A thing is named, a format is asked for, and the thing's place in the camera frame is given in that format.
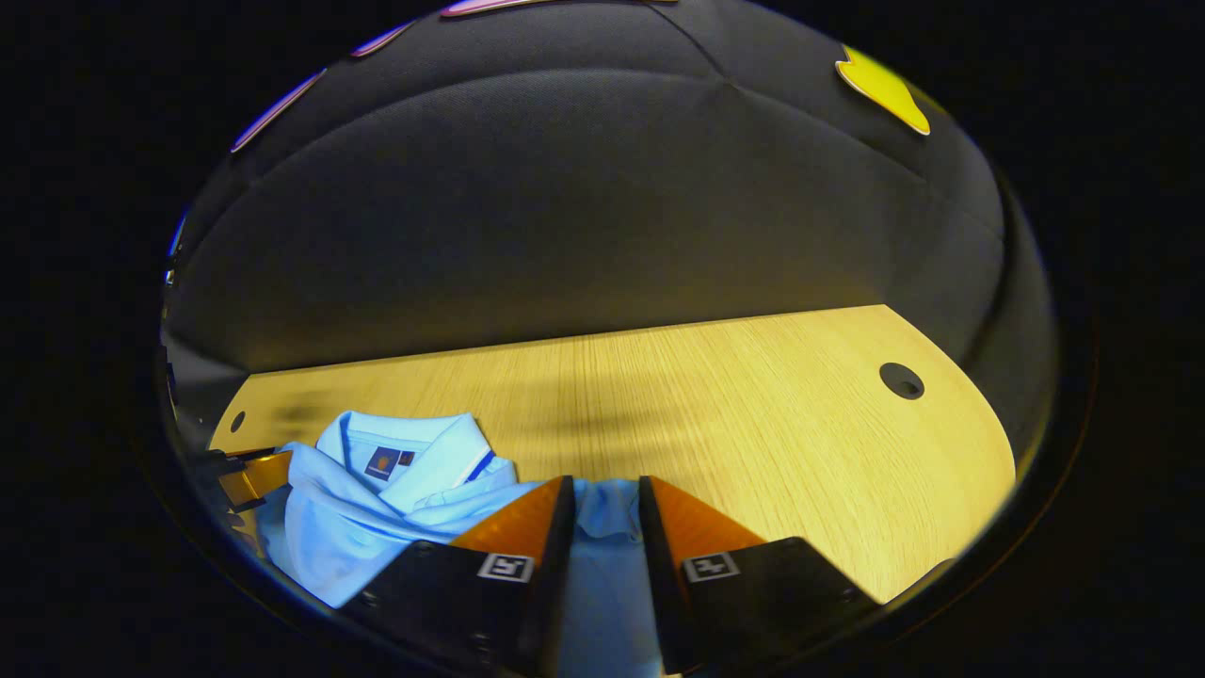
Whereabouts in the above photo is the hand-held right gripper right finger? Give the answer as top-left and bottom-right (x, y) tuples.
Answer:
(638, 476), (881, 675)

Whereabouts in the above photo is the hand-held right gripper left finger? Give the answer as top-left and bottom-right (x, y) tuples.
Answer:
(339, 476), (576, 678)

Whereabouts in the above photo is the light blue T-shirt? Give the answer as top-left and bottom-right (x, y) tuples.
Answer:
(256, 410), (666, 678)

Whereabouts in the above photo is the black backdrop cloth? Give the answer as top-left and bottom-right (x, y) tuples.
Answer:
(160, 0), (1055, 453)

